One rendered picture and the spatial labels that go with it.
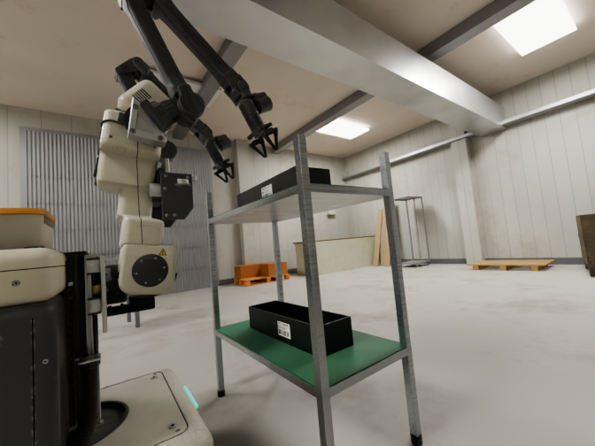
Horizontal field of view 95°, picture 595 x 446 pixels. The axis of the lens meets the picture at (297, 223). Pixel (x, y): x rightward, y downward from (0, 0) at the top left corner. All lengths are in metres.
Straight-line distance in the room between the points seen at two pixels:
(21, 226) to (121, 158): 0.32
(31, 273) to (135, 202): 0.36
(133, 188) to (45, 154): 5.33
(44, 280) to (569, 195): 6.68
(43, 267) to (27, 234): 0.19
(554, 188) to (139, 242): 6.48
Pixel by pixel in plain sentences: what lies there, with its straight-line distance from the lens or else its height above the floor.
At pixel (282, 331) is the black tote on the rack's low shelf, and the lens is 1.28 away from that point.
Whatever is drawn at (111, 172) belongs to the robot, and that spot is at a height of 1.05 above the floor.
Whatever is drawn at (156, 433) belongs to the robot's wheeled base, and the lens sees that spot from 1.04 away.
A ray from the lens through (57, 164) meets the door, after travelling 6.31.
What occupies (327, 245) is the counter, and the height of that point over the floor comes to 0.67.
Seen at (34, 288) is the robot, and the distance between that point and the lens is 0.85.
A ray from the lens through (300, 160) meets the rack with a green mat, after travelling 0.84.
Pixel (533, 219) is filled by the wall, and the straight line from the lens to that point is 6.74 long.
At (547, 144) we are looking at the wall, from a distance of 6.81.
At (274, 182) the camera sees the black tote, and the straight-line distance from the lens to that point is 1.18.
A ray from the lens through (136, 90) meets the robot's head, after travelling 1.16.
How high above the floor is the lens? 0.77
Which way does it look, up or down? 4 degrees up
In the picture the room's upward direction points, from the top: 5 degrees counter-clockwise
